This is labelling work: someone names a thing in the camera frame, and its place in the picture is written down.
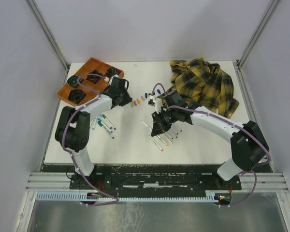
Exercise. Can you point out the yellow plaid shirt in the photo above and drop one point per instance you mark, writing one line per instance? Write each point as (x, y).
(204, 82)

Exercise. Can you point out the white cable duct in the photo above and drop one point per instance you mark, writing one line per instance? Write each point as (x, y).
(85, 197)

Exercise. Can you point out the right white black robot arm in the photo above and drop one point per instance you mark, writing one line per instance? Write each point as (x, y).
(248, 145)

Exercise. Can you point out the light blue cap marker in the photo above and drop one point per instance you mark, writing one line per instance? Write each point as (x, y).
(105, 123)

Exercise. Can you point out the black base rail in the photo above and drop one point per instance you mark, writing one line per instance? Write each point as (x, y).
(155, 180)

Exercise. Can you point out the orange compartment tray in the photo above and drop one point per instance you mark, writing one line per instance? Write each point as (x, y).
(78, 88)

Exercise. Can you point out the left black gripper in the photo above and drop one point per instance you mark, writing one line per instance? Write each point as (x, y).
(128, 99)

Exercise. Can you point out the dark green cap marker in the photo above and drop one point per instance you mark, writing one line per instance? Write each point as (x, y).
(107, 130)

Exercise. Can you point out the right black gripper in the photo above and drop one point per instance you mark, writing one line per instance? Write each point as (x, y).
(158, 126)

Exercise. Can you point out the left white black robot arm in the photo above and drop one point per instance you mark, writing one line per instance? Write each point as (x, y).
(73, 127)

